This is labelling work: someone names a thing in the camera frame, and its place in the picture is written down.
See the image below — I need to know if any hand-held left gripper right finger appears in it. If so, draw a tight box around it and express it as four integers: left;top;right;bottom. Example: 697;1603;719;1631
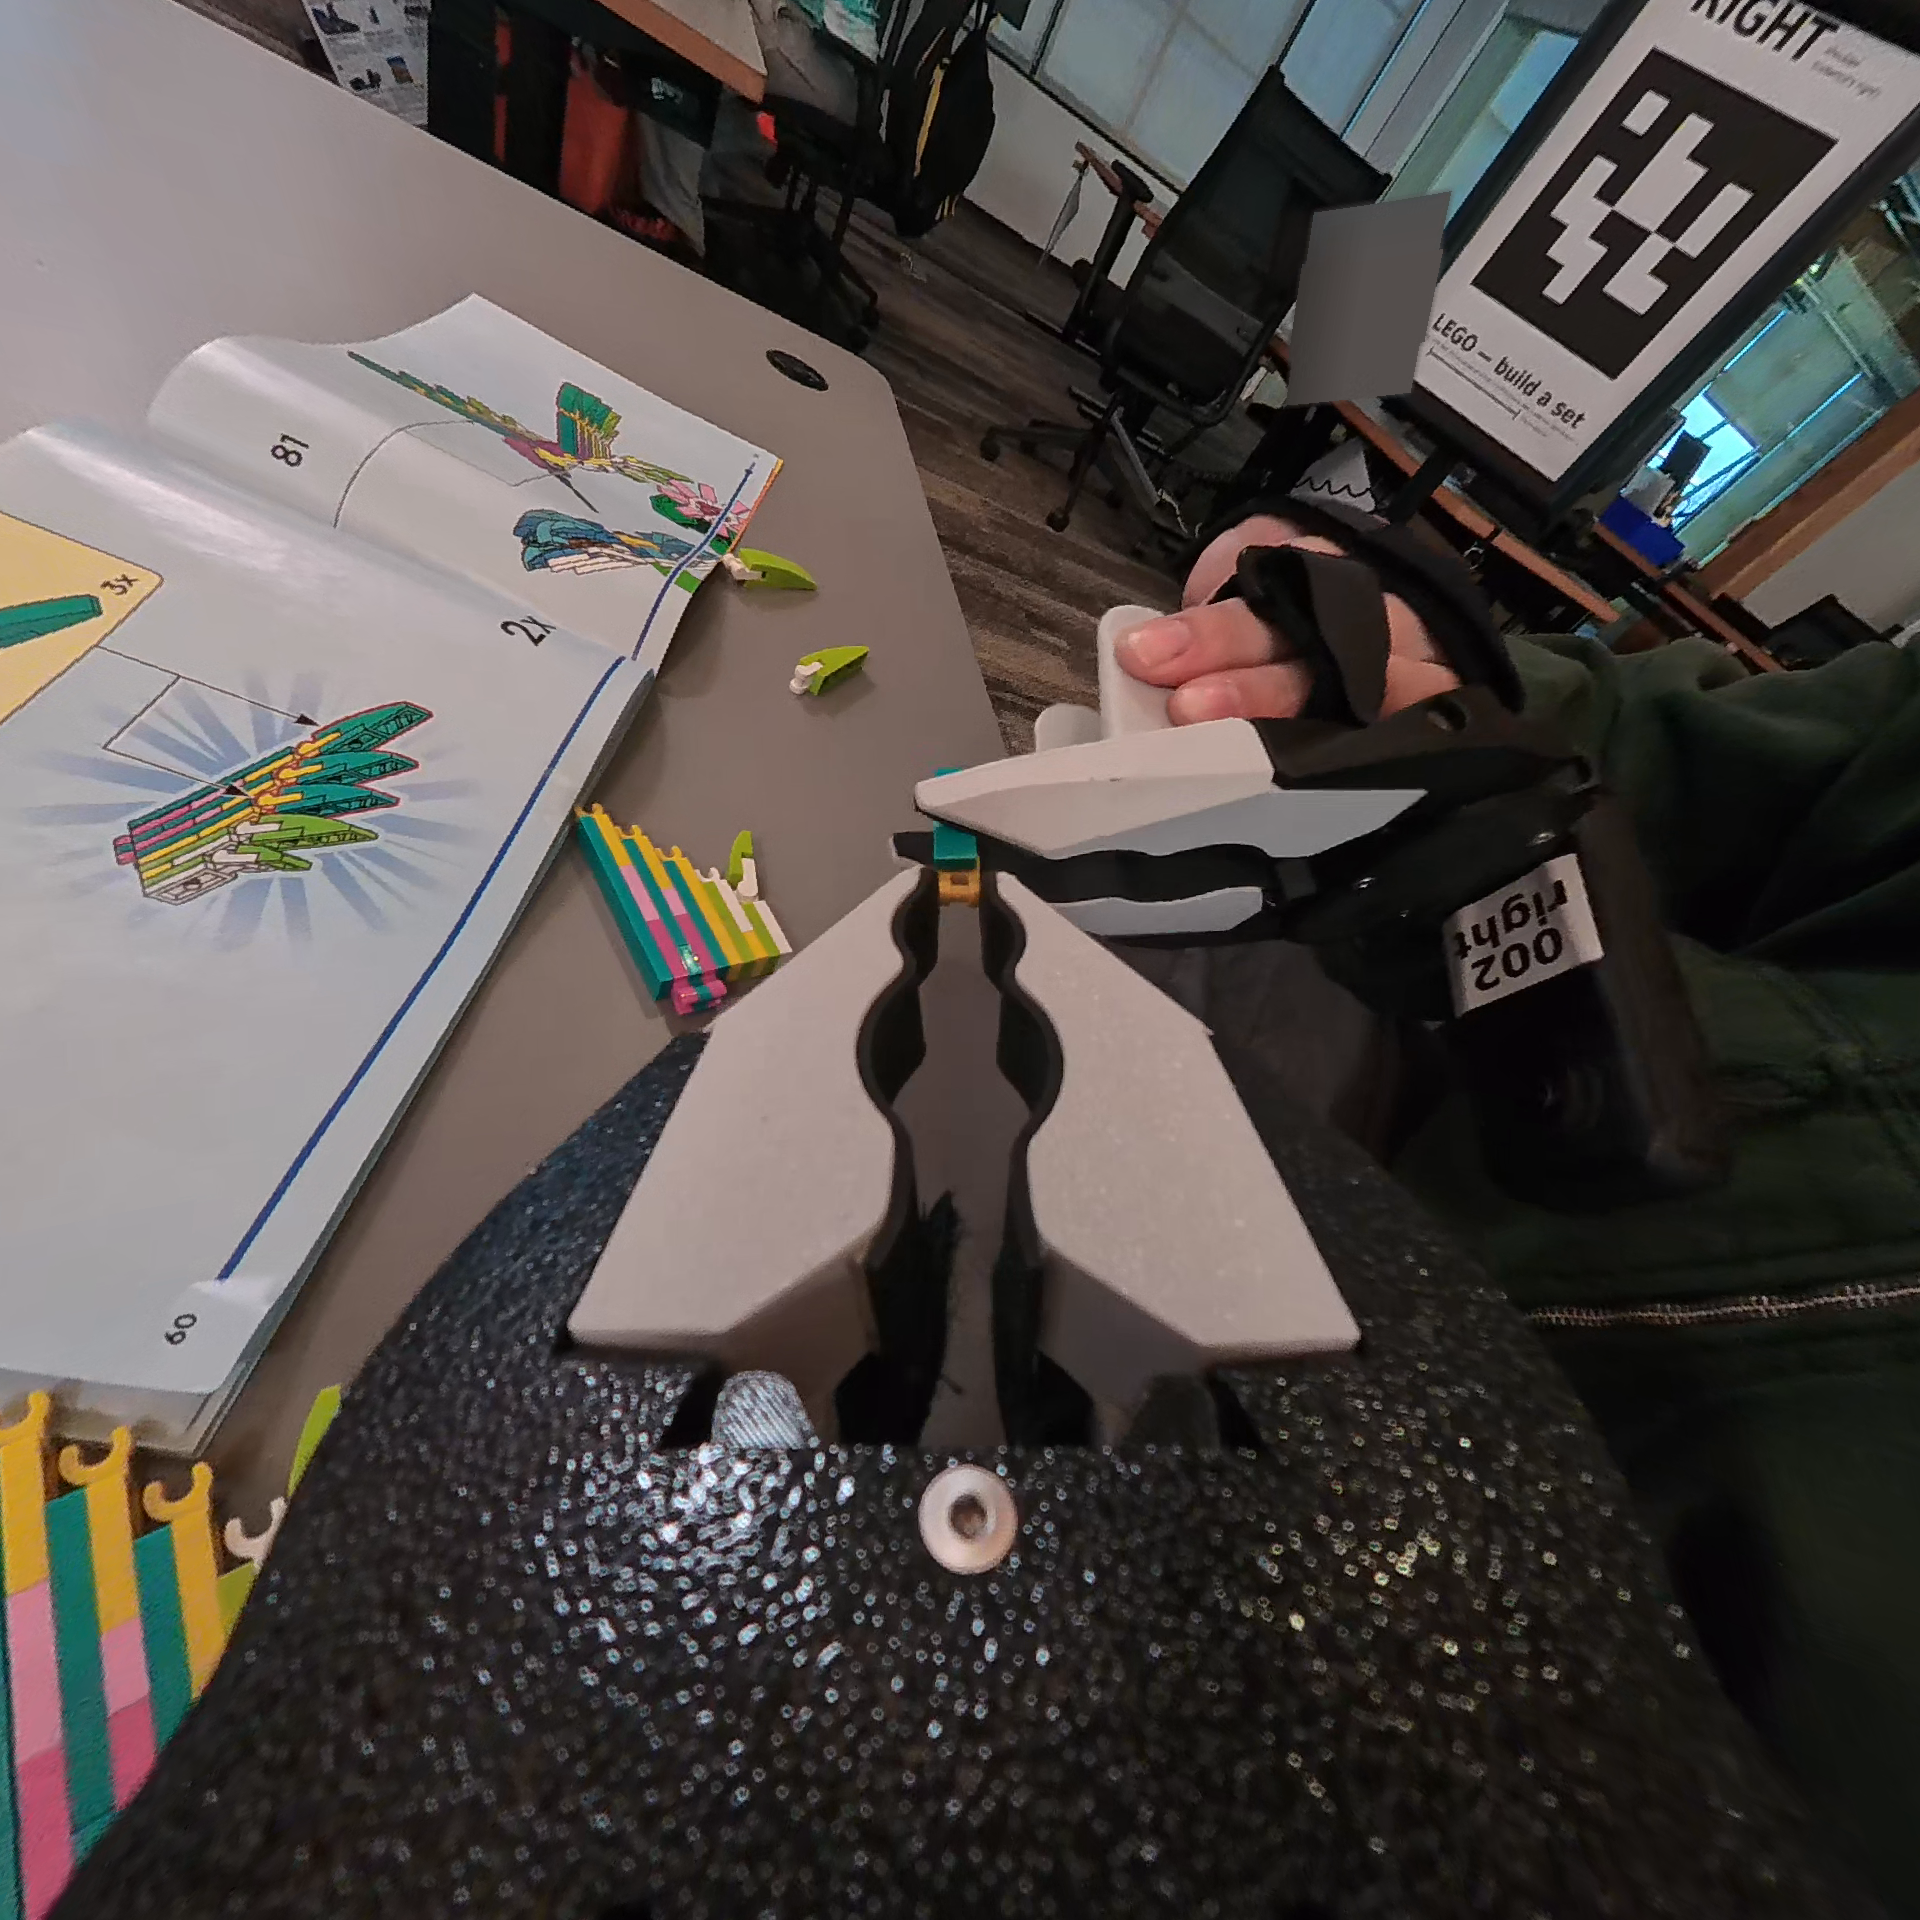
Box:
980;873;1366;1444

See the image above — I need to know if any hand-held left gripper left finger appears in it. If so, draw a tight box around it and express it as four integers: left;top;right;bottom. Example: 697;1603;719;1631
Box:
568;865;970;1444

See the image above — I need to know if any person's right hand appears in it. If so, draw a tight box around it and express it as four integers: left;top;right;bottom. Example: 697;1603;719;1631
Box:
1123;498;1528;726

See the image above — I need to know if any small wooden side table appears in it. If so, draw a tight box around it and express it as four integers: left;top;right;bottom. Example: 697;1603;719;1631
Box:
1063;141;1174;350

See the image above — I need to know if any black office chair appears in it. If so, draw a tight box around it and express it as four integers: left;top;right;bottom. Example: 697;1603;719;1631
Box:
981;66;1392;537

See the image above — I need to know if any wooden edged background desk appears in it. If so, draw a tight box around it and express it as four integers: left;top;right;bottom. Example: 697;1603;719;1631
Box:
1333;392;1791;668

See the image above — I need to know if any printed paper sheet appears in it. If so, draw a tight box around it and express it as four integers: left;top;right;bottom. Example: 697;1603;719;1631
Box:
300;0;431;126

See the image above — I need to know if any black backpack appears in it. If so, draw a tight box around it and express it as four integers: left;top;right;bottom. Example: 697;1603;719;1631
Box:
875;0;1001;237

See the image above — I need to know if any person's right forearm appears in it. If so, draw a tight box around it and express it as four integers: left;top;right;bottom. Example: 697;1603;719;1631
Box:
1500;631;1920;993

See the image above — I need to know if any white sign board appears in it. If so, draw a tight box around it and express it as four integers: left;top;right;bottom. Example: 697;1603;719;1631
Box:
1408;0;1920;484

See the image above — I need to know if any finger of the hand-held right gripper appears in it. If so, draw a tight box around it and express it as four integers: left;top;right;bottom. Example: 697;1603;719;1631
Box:
895;717;1426;869
1035;847;1284;941

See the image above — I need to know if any dark green jacket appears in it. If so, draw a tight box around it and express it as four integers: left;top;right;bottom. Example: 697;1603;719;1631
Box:
1142;900;1920;1920

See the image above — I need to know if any large striped lego wing assembly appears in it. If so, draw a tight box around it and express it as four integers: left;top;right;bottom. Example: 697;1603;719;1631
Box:
0;1390;290;1920

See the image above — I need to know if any small striped lego wing assembly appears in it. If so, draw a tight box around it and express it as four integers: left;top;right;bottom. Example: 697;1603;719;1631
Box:
574;803;796;1019

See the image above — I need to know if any white zigzag paper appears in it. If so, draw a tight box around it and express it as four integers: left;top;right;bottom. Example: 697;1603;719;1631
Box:
1288;437;1392;521

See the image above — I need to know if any teal and yellow lego piece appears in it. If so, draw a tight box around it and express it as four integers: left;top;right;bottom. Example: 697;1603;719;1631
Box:
925;764;991;910

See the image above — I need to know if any lego instruction booklet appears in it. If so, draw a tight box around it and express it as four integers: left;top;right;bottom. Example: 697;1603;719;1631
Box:
0;291;786;1452

